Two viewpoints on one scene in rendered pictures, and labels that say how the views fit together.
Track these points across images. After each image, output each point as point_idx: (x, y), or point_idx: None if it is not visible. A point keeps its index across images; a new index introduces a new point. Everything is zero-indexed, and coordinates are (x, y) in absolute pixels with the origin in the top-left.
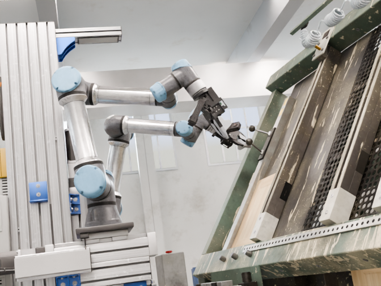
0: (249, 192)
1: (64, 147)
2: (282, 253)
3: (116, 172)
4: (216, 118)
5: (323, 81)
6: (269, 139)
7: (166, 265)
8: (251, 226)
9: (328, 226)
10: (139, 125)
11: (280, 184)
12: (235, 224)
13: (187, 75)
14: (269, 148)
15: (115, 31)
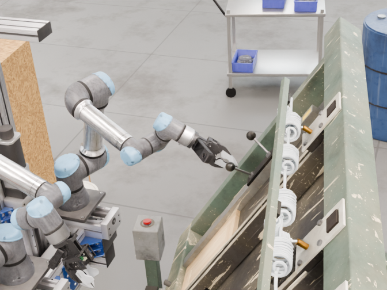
0: (221, 219)
1: None
2: None
3: (91, 135)
4: (71, 277)
5: (295, 186)
6: (262, 166)
7: (136, 240)
8: (196, 273)
9: None
10: (90, 125)
11: (198, 289)
12: (198, 245)
13: (40, 226)
14: (259, 175)
15: (30, 37)
